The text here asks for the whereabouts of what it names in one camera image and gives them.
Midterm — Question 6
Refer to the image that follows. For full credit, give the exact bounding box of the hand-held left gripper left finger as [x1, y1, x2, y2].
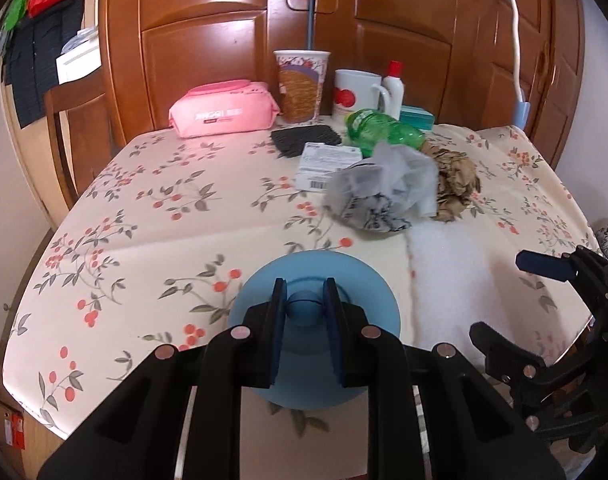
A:
[36, 277, 287, 480]

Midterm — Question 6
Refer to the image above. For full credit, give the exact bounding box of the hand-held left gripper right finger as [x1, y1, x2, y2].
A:
[323, 277, 570, 480]

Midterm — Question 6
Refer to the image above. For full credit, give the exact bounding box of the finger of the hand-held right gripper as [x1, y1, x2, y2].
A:
[468, 321, 590, 407]
[515, 246, 608, 312]

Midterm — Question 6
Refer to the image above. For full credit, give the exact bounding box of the blue round lid with knob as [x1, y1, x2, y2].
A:
[227, 252, 402, 417]

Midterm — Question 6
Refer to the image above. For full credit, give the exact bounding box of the green plastic bottle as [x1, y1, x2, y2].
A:
[344, 107, 429, 158]

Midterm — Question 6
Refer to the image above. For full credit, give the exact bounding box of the crumpled brown paper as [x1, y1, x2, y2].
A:
[421, 139, 482, 223]

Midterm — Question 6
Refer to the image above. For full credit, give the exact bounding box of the floral tablecloth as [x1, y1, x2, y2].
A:
[3, 121, 602, 441]

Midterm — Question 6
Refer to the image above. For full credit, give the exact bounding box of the crumpled grey plastic bag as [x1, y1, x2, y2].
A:
[324, 141, 441, 235]

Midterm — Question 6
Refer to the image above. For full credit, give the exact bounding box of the white paper label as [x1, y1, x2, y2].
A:
[295, 142, 363, 193]

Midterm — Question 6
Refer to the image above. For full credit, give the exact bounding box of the black mesh pouch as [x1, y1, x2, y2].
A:
[270, 125, 342, 158]

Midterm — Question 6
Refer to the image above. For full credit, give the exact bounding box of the teal plastic box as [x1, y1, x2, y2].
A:
[399, 105, 435, 133]

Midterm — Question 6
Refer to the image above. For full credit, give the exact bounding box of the pink wet wipes pack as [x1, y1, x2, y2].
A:
[168, 79, 283, 138]

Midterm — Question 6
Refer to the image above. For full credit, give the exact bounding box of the white mug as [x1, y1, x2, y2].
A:
[333, 69, 391, 123]

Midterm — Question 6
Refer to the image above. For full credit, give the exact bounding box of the white bottle with red cap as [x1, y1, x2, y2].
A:
[381, 60, 407, 121]

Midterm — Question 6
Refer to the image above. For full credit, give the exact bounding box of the printed paper cup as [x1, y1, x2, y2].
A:
[273, 50, 332, 127]

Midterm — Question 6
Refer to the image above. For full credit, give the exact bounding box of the wooden chair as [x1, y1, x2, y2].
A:
[43, 77, 127, 211]

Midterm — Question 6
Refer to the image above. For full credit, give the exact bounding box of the cardboard box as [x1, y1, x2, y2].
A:
[0, 395, 27, 453]

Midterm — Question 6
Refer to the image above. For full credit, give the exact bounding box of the wooden wardrobe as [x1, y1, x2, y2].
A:
[96, 0, 587, 143]

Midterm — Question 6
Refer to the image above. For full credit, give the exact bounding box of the grey-blue pole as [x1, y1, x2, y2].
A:
[306, 0, 319, 53]

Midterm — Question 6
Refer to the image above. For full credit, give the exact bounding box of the white box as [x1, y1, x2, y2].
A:
[55, 40, 102, 85]

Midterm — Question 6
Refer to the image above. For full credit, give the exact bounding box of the black hanging cloth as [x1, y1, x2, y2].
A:
[4, 0, 85, 128]

